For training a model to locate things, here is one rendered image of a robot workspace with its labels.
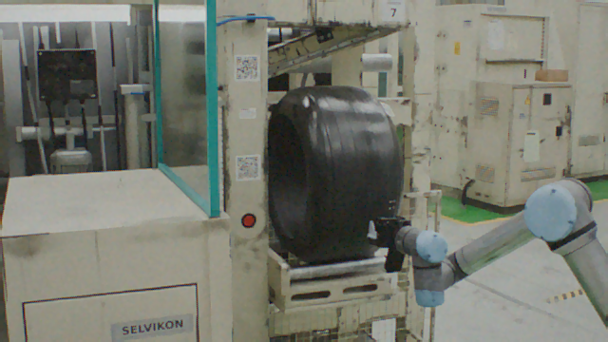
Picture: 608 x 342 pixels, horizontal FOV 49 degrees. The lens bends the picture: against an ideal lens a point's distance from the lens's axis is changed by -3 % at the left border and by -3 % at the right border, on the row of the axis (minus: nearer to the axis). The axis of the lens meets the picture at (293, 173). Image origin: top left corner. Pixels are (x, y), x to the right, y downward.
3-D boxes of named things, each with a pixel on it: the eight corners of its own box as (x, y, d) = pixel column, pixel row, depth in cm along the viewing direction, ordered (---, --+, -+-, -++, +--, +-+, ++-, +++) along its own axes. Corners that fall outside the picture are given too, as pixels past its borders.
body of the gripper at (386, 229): (395, 215, 194) (417, 219, 183) (396, 244, 195) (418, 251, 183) (371, 217, 191) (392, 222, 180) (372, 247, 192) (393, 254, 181)
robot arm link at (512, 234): (586, 162, 163) (437, 253, 192) (573, 169, 154) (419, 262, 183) (613, 203, 160) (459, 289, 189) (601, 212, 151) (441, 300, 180)
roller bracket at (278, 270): (281, 297, 200) (280, 265, 198) (242, 258, 236) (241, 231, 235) (292, 295, 201) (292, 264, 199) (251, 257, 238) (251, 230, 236)
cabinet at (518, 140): (505, 216, 640) (512, 83, 617) (463, 204, 690) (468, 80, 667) (567, 205, 684) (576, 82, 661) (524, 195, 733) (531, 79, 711)
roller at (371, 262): (283, 266, 203) (278, 266, 208) (285, 281, 203) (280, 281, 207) (388, 254, 216) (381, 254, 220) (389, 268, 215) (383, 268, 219)
